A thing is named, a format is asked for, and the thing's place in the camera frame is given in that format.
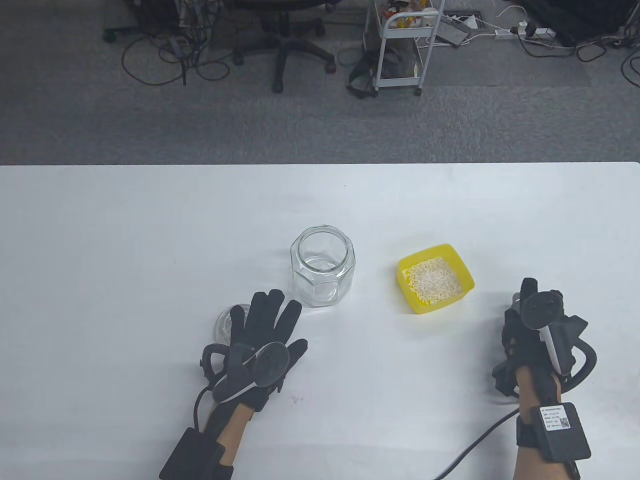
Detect person's right hand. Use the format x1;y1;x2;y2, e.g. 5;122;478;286
492;277;598;401

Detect black floor cables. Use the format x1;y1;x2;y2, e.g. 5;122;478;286
121;27;232;87

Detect black office chair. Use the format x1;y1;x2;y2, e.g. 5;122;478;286
232;0;337;94

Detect person's left hand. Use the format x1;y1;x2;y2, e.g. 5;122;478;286
201;289;309;413

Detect person's left forearm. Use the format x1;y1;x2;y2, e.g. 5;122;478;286
207;400;251;468

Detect black cable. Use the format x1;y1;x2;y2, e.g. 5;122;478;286
434;407;521;480
192;387;213;432

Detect black round hand tracker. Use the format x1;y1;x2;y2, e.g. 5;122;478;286
520;292;573;378
212;342;290;404

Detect white rice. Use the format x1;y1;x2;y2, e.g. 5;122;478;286
407;256;464;305

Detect clear glass jar lid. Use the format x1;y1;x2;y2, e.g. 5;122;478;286
215;304;252;346

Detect black equipment case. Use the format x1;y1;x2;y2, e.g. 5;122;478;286
517;0;640;48

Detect white utility cart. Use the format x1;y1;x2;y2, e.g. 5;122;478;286
365;0;446;97

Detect clear glass jar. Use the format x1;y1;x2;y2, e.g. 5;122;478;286
290;225;356;308

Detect colourful packets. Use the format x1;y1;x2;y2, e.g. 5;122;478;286
382;0;436;27

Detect black bag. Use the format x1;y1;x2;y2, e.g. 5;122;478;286
347;40;418;99

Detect person's right forearm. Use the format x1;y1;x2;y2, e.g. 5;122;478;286
515;367;581;480

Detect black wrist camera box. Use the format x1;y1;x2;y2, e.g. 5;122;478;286
516;402;592;461
159;427;235;480

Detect yellow plastic container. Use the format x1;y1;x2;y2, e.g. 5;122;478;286
397;243;476;316

